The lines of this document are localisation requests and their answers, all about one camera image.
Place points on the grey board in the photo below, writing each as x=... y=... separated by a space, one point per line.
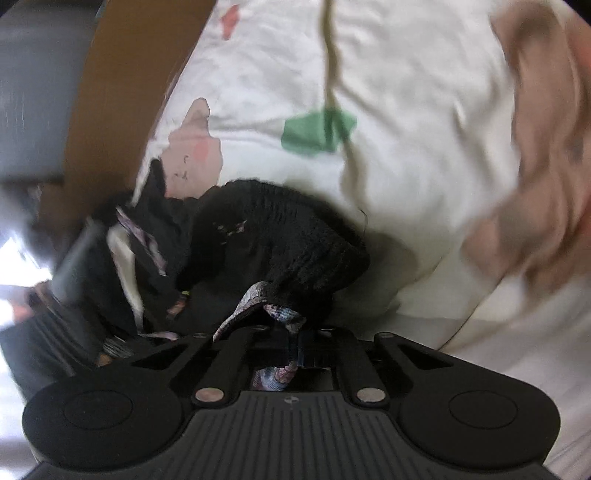
x=32 y=69

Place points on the white bear print bedsheet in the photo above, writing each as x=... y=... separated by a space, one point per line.
x=415 y=92

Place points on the black shorts with patterned trim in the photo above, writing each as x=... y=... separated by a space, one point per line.
x=277 y=230

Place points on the brown cardboard sheet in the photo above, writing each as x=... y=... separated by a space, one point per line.
x=115 y=92

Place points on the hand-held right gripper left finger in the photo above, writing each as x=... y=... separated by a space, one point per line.
x=240 y=353

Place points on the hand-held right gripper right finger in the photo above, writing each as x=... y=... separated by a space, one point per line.
x=351 y=364

